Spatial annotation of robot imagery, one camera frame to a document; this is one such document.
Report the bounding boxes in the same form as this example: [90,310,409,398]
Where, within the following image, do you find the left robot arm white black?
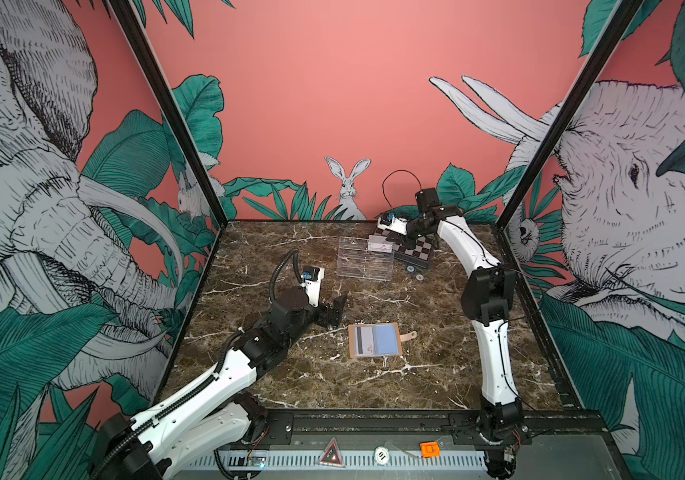
[88,287,347,479]

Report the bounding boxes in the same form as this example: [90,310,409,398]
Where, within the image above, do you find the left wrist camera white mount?
[302,265,326,307]

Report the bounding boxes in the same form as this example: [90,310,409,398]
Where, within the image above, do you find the red warning triangle sticker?
[318,437,344,468]

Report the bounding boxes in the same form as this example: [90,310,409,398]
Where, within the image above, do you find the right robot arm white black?
[406,188,523,445]

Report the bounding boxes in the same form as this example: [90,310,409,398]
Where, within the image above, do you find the right black frame post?
[495,0,643,229]

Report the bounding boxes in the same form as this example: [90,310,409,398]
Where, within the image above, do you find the white round button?
[373,446,390,466]

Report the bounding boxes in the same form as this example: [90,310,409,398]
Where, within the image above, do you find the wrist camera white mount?
[302,265,326,307]
[378,212,408,235]

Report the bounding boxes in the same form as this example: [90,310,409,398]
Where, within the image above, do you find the left black frame post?
[108,0,228,229]

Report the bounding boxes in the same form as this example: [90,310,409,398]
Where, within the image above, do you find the clear acrylic organizer box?
[336,237,394,281]

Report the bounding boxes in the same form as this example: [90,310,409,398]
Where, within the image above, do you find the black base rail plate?
[242,409,610,449]

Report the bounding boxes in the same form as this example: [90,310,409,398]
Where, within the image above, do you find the black frame post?
[108,0,228,229]
[495,0,643,229]

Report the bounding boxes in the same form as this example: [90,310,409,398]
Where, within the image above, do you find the folded checkered chess board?
[372,228,433,269]

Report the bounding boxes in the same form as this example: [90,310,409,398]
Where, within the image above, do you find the orange tag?
[419,441,441,459]

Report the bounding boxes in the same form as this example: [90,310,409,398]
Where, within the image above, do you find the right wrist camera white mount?
[378,212,408,235]

